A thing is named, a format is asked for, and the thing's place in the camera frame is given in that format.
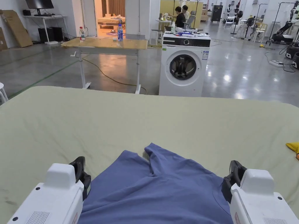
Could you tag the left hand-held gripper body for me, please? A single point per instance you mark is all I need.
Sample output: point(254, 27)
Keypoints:
point(51, 200)

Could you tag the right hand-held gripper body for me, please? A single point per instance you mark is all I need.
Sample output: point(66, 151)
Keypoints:
point(259, 200)

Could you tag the blue shirt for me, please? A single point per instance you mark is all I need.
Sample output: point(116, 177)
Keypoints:
point(151, 193)

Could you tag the yellow cloth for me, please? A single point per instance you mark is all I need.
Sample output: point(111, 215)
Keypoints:
point(293, 147)

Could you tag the bed with pale green sheet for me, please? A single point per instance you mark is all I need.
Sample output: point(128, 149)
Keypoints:
point(70, 126)

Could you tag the white power strip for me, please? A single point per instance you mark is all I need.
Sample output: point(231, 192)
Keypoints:
point(276, 62)

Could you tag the white washing machine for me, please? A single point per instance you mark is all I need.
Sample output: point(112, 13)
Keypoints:
point(182, 70)

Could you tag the black computer tower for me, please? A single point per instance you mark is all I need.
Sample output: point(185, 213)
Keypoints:
point(58, 33)
point(45, 35)

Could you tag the black and white robot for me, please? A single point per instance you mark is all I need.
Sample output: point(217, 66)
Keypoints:
point(283, 30)

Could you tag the brown cardboard sheet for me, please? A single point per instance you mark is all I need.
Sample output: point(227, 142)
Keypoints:
point(17, 28)

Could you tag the black standing fan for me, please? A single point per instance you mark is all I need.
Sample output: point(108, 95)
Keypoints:
point(249, 23)

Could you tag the white desk with monitor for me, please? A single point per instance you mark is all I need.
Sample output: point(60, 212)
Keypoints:
point(44, 16)

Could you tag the black cabinet on wheels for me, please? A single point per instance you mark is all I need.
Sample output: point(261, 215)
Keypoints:
point(216, 12)

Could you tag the bed with wooden frame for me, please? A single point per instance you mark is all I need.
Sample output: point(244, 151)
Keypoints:
point(111, 22)

